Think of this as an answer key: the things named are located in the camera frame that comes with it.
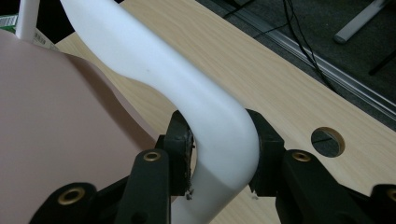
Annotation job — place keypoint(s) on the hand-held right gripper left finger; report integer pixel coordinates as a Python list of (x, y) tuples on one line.
[(149, 186)]

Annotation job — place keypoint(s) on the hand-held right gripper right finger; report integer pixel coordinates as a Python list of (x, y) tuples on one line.
[(305, 193)]

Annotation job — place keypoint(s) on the green carton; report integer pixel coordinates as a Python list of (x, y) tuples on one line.
[(7, 23)]

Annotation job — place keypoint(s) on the aluminium floor rail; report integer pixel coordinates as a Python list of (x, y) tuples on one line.
[(358, 88)]

